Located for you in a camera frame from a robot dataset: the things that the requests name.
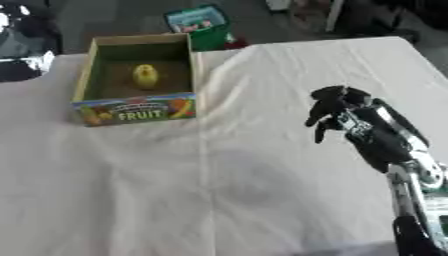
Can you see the black and white bag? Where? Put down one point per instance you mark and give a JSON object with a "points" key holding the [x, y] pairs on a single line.
{"points": [[23, 43]]}

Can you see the yellow toy pear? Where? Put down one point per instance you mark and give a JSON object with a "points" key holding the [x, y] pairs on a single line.
{"points": [[145, 76]]}

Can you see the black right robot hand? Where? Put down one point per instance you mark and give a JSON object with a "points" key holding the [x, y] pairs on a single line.
{"points": [[373, 133]]}

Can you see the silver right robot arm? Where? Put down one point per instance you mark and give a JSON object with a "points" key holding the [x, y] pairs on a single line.
{"points": [[417, 203]]}

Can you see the tan cardboard box green inside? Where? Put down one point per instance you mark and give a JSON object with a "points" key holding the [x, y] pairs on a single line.
{"points": [[140, 80]]}

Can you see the white chair leg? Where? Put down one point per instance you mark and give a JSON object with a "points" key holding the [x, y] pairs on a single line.
{"points": [[333, 15]]}

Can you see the green storage bin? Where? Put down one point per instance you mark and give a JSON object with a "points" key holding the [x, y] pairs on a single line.
{"points": [[201, 26]]}

